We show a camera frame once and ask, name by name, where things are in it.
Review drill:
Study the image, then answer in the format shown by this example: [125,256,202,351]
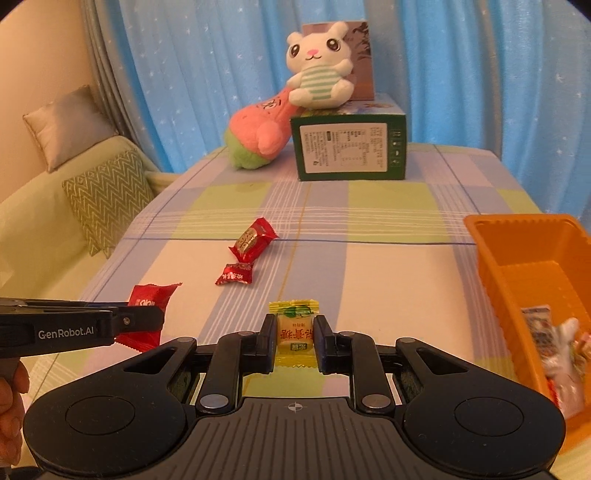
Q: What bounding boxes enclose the person's left hand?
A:
[0,359,31,468]

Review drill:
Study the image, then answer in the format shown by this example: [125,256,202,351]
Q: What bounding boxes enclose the clear black-printed snack packet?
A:
[522,305,555,366]

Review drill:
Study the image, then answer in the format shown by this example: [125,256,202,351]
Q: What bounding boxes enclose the dark red wrapped candy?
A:
[214,261,256,287]

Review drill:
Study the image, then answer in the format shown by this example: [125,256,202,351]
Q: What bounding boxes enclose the grey curtain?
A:
[79,0,163,172]

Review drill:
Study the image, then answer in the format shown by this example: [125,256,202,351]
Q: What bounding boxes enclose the grey cushion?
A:
[23,85,120,174]

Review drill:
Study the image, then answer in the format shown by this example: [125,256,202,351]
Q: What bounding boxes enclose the brown printed box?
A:
[302,20,376,101]

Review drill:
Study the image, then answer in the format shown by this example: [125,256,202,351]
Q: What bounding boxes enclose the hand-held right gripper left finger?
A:
[124,313,279,415]

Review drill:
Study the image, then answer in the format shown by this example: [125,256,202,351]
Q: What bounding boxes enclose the clear-wrapped brown candy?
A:
[543,318,581,386]

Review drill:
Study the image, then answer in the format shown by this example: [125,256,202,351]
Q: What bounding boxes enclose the red cartoon snack packet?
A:
[550,369,588,422]

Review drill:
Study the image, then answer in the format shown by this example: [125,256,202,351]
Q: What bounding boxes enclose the green printed carton box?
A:
[290,92,407,182]

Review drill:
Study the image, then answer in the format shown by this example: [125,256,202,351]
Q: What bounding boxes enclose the light green sofa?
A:
[0,134,182,305]

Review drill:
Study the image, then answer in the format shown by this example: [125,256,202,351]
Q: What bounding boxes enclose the large red snack packet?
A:
[114,283,182,354]

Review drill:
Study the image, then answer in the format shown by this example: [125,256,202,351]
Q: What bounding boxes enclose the long red gold snack packet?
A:
[228,217,280,264]

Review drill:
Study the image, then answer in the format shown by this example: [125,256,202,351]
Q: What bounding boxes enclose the yellow candy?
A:
[269,300,321,369]

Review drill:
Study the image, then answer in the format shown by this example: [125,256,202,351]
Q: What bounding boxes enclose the orange plastic tray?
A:
[464,213,591,433]

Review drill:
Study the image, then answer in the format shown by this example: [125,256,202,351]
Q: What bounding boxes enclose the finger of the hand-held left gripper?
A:
[111,305,166,334]
[0,297,131,308]

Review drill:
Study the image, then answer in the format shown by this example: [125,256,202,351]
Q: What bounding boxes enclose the green zigzag cushion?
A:
[62,150,156,258]

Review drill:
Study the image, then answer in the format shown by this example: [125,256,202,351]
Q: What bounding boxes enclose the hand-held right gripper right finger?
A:
[314,314,465,415]

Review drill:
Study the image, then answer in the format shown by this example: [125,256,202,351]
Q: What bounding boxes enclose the blue starry curtain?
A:
[115,0,591,195]

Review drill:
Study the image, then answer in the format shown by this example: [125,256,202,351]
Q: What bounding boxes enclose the pink starfish plush toy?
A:
[224,90,301,171]

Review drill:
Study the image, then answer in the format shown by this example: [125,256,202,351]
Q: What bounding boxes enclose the white bunny plush toy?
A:
[284,21,356,110]

